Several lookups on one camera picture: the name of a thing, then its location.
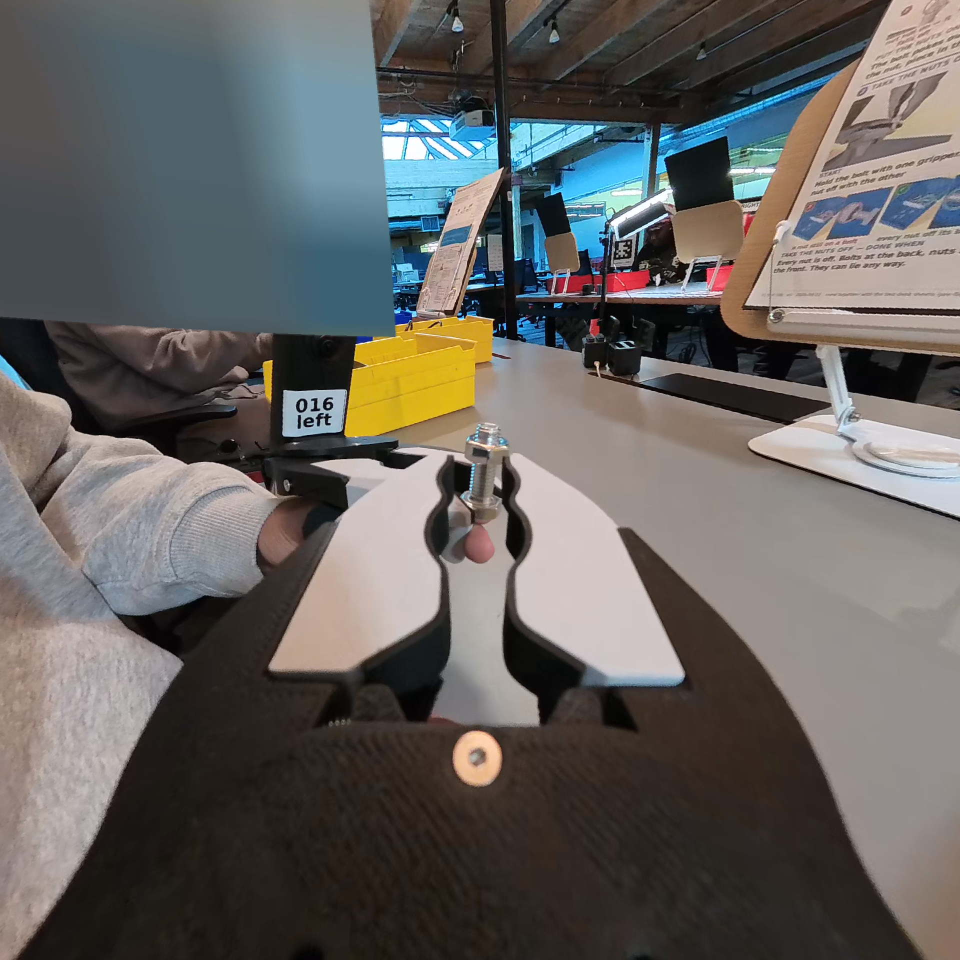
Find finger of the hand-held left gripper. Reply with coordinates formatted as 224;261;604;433
441;498;483;565
309;446;456;513

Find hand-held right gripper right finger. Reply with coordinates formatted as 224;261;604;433
502;454;686;719

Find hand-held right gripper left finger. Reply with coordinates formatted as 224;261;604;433
267;454;457;719

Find silver hex bolt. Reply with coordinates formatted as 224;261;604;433
456;421;513;525

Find grey desk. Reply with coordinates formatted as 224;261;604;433
352;337;960;960

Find black desk strip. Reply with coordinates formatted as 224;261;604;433
637;372;832;425

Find person's left hand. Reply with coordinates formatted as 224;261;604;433
256;498;498;577

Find yellow plastic bin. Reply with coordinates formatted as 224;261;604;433
262;332;479;438
396;315;496;366

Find wooden clipboard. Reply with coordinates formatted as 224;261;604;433
720;63;960;354
414;166;507;316

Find white flat pad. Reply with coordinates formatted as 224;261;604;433
748;307;960;520

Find black disc-topped pole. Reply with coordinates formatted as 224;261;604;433
489;0;520;342

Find white light bar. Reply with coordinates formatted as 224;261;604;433
607;191;672;241

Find large tan board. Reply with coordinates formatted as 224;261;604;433
671;201;745;264

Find large black panel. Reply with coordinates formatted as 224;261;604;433
663;136;734;213

